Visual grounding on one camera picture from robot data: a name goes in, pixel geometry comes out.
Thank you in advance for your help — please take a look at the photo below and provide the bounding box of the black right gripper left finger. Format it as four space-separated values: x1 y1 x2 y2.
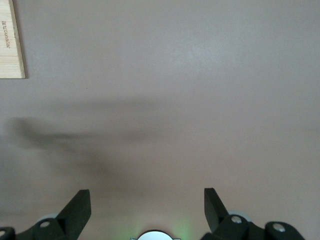
0 189 92 240

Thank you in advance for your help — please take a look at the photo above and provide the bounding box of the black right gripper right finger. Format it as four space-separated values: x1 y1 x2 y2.
201 187 308 240

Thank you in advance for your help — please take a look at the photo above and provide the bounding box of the wooden cutting board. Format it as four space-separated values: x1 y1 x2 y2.
0 0 27 80

